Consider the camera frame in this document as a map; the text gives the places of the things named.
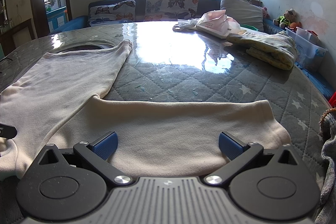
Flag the cream pants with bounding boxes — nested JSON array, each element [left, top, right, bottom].
[[0, 39, 292, 180]]

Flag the blue cabinet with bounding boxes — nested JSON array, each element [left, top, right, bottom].
[[47, 6, 67, 33]]

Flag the yellow patterned folded clothes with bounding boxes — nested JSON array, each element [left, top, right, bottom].
[[226, 30, 298, 71]]

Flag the grey cushion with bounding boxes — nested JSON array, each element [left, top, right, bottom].
[[220, 0, 265, 31]]

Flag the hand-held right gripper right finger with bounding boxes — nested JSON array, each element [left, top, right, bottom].
[[205, 132, 306, 186]]

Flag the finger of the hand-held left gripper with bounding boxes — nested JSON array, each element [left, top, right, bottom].
[[0, 123, 18, 139]]

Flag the butterfly print cushion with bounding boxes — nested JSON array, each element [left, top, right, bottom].
[[145, 0, 199, 22], [88, 0, 136, 28]]

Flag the blue sofa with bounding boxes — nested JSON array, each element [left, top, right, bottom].
[[63, 0, 336, 101]]

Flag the brown teddy bear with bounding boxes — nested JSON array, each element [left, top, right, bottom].
[[273, 9, 297, 29]]

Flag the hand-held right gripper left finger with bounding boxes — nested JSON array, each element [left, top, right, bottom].
[[31, 131, 132, 186]]

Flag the white plastic bag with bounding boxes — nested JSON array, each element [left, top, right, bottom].
[[173, 18, 202, 31]]

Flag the grey knit sweater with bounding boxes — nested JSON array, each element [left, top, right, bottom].
[[314, 109, 336, 224]]

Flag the clear plastic storage box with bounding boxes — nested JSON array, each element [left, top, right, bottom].
[[285, 27, 328, 72]]

